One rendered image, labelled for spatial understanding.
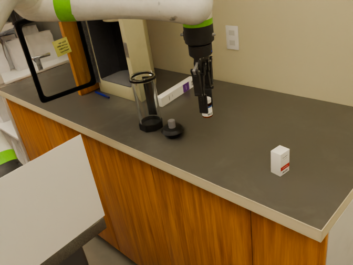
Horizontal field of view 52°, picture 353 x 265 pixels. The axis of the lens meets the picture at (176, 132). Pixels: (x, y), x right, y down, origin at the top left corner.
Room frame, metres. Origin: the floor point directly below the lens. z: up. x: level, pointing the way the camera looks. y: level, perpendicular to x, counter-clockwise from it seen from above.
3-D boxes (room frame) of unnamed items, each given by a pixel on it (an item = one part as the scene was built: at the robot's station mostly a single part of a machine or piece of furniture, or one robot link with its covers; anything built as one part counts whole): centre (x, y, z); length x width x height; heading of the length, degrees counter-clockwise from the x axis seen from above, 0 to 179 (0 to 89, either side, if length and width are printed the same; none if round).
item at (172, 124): (1.24, 0.01, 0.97); 0.09 x 0.09 x 0.07
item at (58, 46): (1.74, 0.51, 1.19); 0.30 x 0.01 x 0.40; 124
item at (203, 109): (1.10, -0.10, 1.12); 0.03 x 0.01 x 0.07; 60
